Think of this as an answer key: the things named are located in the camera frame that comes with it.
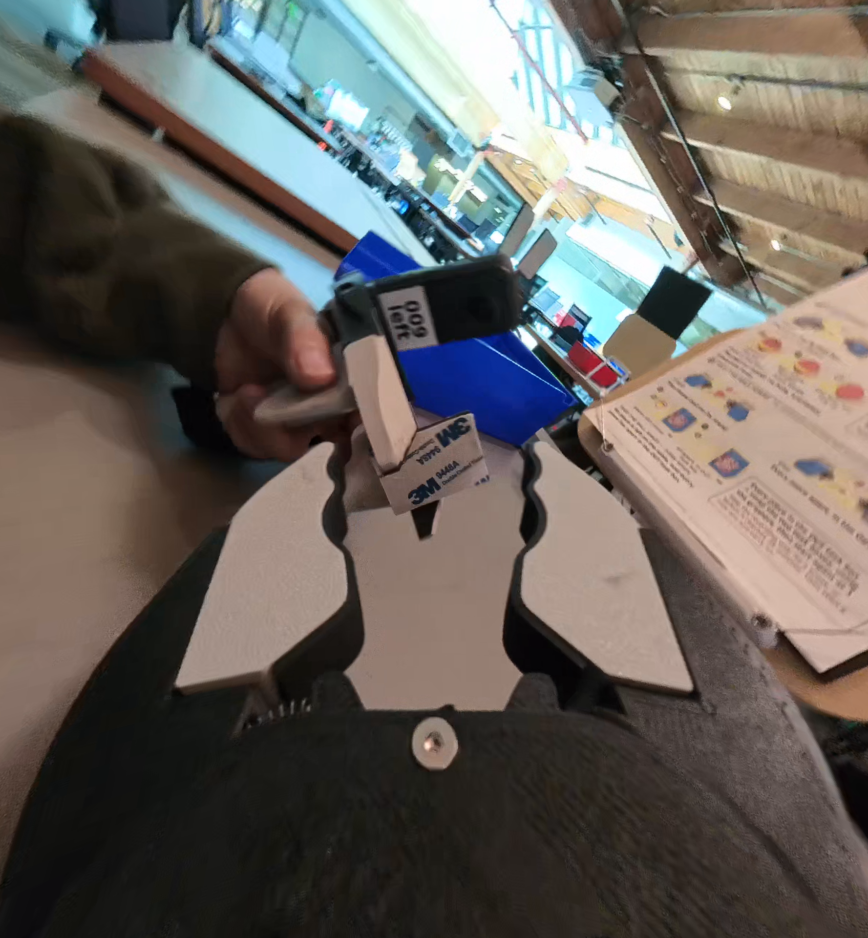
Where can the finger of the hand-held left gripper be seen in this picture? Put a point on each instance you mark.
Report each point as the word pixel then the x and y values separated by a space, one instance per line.
pixel 382 396

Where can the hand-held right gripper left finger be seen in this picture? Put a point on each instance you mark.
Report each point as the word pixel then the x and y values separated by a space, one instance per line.
pixel 265 586

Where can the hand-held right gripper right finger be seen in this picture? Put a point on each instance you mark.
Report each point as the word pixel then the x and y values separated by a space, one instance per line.
pixel 595 586

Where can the white double-sided tape piece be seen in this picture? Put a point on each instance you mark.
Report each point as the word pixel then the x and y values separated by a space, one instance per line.
pixel 441 483

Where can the person's left forearm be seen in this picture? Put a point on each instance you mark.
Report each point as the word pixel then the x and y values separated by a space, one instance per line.
pixel 97 242

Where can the person's left hand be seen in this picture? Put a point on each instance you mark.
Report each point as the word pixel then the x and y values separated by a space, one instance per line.
pixel 272 344

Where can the large blue storage bin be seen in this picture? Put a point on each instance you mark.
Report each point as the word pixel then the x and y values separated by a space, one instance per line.
pixel 478 381

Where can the red bin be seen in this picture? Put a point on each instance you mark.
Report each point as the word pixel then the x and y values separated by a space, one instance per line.
pixel 591 363

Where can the black monitor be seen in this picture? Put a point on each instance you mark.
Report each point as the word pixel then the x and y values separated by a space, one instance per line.
pixel 672 300

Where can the printed instruction sheet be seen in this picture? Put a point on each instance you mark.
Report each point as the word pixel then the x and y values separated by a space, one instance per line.
pixel 771 476

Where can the ceiling projector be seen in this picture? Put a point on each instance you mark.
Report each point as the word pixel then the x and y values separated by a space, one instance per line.
pixel 591 88

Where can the wooden display board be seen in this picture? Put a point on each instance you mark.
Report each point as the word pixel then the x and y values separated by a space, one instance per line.
pixel 844 696

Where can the white desk with wooden edge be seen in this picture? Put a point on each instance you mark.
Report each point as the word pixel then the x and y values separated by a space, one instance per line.
pixel 221 124

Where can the black high-back chair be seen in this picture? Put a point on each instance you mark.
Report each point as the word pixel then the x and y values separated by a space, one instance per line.
pixel 141 18

